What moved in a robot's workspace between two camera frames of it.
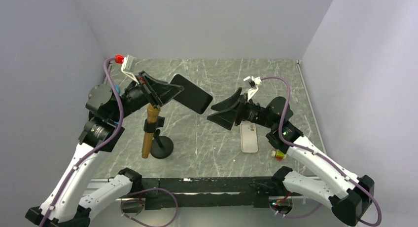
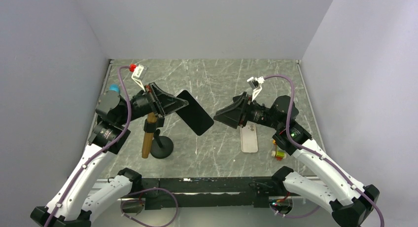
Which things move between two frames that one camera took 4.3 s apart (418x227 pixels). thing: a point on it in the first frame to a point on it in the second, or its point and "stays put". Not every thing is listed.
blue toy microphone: x=117 y=88 stays put
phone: x=192 y=96 to x=193 y=115
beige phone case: x=249 y=137 stays put
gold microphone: x=153 y=113 stays put
